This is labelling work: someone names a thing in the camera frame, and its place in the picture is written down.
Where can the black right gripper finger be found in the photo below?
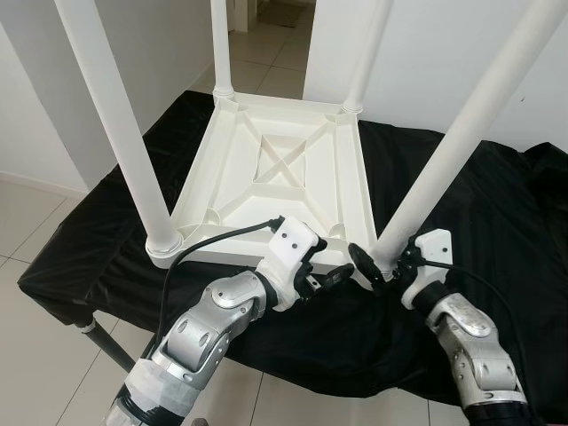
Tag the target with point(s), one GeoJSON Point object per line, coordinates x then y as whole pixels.
{"type": "Point", "coordinates": [366, 264]}

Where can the white plastic table leg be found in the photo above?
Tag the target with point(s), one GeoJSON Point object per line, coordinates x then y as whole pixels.
{"type": "Point", "coordinates": [368, 49]}
{"type": "Point", "coordinates": [461, 133]}
{"type": "Point", "coordinates": [220, 44]}
{"type": "Point", "coordinates": [115, 115]}

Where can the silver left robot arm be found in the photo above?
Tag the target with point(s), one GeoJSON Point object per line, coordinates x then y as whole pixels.
{"type": "Point", "coordinates": [209, 324]}

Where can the black metal table leg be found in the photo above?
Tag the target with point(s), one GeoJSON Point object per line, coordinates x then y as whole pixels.
{"type": "Point", "coordinates": [106, 346]}

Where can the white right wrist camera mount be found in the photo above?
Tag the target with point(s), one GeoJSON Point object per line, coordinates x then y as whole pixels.
{"type": "Point", "coordinates": [430, 257]}

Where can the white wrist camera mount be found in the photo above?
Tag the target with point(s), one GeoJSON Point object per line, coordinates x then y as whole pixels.
{"type": "Point", "coordinates": [288, 248]}
{"type": "Point", "coordinates": [430, 257]}

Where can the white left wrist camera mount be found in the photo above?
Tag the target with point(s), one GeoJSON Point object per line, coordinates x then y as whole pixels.
{"type": "Point", "coordinates": [288, 248]}

